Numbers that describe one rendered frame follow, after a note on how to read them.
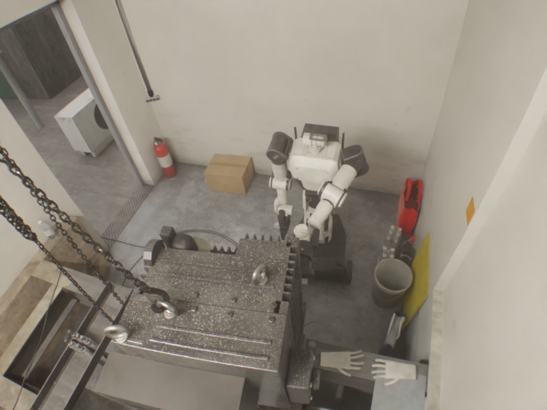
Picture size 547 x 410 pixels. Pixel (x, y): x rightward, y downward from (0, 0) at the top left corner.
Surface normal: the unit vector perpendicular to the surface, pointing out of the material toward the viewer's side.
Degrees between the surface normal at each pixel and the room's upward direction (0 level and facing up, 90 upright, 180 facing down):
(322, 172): 97
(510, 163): 90
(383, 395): 0
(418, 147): 90
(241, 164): 0
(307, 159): 53
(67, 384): 0
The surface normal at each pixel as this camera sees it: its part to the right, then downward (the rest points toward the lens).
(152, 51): -0.27, 0.73
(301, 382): -0.07, -0.67
